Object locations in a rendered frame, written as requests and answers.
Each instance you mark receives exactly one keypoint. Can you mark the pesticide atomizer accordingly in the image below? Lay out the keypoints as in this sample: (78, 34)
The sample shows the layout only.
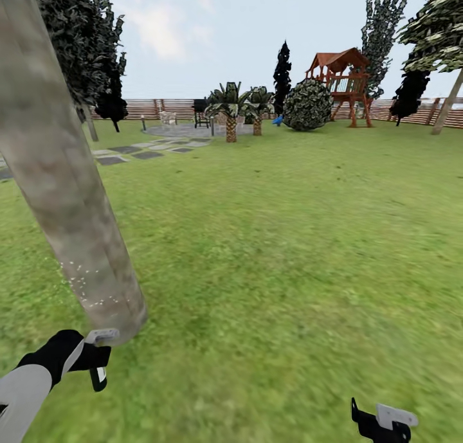
(98, 376)

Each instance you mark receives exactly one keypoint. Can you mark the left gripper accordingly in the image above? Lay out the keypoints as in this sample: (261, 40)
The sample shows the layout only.
(98, 357)

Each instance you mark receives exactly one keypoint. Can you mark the charcoal grill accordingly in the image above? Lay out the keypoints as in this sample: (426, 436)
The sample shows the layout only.
(199, 105)

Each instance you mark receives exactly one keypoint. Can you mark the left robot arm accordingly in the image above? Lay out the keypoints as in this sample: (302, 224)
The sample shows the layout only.
(23, 390)

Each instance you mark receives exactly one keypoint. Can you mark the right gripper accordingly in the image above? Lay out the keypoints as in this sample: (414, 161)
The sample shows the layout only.
(368, 427)

